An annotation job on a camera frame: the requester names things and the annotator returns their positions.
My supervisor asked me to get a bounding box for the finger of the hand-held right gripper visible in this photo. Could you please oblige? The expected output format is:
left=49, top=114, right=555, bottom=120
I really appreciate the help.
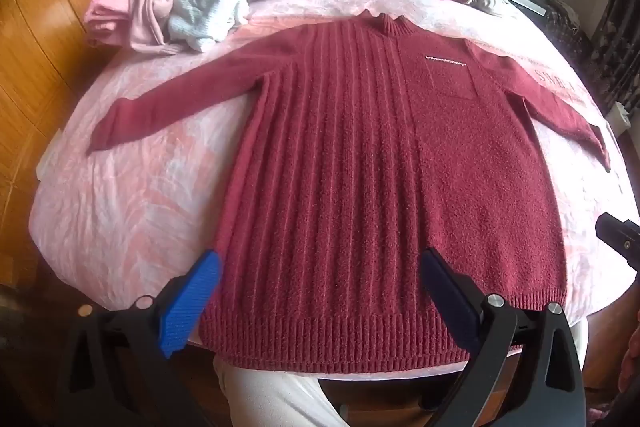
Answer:
left=596, top=212, right=640, bottom=269

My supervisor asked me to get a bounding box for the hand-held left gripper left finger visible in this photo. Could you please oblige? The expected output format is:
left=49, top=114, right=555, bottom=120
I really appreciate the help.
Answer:
left=55, top=249, right=223, bottom=427

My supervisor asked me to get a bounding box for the pink leaf-pattern blanket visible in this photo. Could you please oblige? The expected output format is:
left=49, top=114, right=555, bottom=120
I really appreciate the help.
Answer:
left=30, top=0, right=631, bottom=378

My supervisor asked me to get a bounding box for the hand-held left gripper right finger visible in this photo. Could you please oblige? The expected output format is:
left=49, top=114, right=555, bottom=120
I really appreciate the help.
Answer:
left=417, top=247, right=588, bottom=427

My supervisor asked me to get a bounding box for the maroon knit sweater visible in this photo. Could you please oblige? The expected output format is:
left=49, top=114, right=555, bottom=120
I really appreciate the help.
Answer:
left=87, top=9, right=613, bottom=375

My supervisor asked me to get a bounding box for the person's white trouser leg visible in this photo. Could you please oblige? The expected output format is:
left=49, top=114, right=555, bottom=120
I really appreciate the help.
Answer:
left=212, top=349, right=346, bottom=427

